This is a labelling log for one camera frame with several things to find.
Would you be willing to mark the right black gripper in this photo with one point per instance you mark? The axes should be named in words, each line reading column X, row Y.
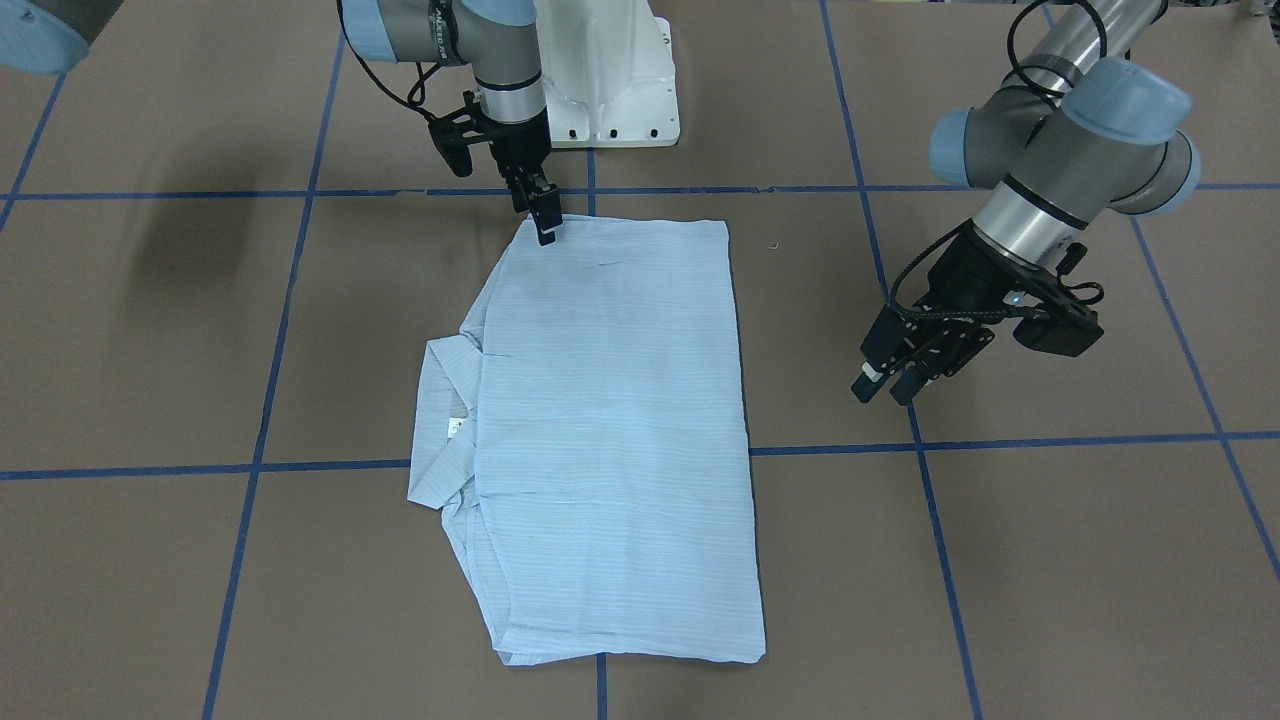
column 519, row 146

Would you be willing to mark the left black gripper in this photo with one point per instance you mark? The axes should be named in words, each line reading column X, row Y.
column 962, row 268

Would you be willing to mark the light blue button-up shirt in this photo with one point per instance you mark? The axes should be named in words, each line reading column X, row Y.
column 583, row 438

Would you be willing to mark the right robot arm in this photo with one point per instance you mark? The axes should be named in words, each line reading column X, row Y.
column 401, row 44

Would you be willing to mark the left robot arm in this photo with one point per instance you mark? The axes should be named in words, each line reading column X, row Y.
column 1076, row 128

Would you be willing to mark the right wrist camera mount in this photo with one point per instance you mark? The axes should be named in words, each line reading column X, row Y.
column 453, row 134

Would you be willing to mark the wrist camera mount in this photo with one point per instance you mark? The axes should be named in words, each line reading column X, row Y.
column 453, row 134
column 1063, row 322

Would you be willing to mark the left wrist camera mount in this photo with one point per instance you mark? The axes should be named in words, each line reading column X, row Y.
column 1063, row 322

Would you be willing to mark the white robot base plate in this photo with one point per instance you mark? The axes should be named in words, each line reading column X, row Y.
column 609, row 75

